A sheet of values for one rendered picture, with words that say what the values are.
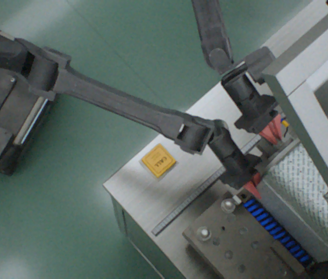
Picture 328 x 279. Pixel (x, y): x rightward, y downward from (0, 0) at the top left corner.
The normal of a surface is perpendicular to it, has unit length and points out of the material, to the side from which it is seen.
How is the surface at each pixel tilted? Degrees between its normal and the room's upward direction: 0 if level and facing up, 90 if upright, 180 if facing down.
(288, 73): 37
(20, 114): 0
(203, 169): 0
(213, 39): 26
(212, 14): 20
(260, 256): 0
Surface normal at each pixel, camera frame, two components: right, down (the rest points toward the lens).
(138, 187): 0.04, -0.26
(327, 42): 0.43, 0.22
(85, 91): -0.07, 0.35
